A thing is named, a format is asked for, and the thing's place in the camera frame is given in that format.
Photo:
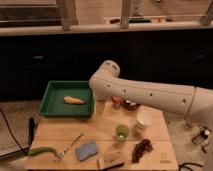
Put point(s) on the blue sponge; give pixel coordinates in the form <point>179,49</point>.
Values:
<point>86,150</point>

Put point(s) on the brown dried food pile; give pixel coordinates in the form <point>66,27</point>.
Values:
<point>140,149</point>

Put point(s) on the green plastic tray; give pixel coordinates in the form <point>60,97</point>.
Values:
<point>53,104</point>

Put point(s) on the spice bottle rack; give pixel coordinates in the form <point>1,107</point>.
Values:
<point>202,138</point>

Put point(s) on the orange ball on glass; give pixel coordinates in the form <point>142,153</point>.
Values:
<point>116,102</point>

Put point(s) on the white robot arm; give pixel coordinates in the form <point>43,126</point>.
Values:
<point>190,101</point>

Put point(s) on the silver fork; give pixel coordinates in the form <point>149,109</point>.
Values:
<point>62,153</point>

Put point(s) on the white window railing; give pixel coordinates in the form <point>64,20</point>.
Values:
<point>43,17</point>

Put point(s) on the dark brown bowl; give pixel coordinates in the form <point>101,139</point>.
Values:
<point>132,106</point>

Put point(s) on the green cup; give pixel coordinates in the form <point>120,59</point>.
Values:
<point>121,132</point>

